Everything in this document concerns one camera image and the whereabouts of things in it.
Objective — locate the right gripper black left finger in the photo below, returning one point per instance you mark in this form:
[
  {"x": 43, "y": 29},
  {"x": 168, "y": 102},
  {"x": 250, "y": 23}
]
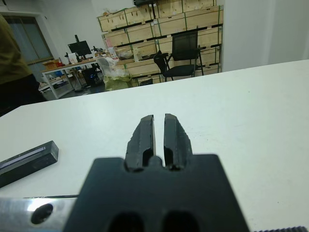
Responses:
[{"x": 141, "y": 142}]

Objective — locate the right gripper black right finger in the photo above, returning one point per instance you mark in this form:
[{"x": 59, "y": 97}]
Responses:
[{"x": 175, "y": 142}]

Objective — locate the black bar-shaped camera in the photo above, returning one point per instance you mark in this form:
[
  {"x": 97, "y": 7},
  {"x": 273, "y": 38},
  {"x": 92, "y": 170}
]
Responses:
[{"x": 26, "y": 166}]

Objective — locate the brown cardboard box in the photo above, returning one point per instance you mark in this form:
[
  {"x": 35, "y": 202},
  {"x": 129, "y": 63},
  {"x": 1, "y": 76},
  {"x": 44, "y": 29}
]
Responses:
[{"x": 51, "y": 64}]

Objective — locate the yellow-green bag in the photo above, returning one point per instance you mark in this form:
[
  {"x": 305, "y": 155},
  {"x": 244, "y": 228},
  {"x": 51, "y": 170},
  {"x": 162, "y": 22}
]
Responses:
[{"x": 117, "y": 82}]

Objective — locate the white plastic bag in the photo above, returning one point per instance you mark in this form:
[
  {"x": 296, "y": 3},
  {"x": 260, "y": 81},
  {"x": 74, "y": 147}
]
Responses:
[{"x": 109, "y": 66}]

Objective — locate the black computer tower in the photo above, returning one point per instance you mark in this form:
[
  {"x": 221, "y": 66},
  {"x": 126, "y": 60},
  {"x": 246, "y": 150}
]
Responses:
[{"x": 89, "y": 77}]

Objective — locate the white red carton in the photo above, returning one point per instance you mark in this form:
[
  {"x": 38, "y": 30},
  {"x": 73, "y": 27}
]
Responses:
[{"x": 113, "y": 53}]

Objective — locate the black office chair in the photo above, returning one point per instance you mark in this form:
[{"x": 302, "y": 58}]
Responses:
[{"x": 184, "y": 48}]

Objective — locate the stack of wooden crates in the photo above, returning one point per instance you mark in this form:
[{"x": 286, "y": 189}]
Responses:
[{"x": 144, "y": 33}]

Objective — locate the white desk wooden top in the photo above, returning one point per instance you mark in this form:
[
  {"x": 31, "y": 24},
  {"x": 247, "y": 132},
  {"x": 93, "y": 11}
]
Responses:
[{"x": 62, "y": 66}]

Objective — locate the black computer monitor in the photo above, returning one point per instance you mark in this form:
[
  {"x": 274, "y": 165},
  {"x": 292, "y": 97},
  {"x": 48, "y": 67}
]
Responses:
[{"x": 79, "y": 47}]

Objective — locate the person in olive shirt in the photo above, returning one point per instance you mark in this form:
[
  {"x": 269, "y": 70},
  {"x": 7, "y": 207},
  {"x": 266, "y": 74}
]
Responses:
[{"x": 12, "y": 72}]

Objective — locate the dark framed window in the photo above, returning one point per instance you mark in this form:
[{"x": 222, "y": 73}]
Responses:
[{"x": 31, "y": 41}]

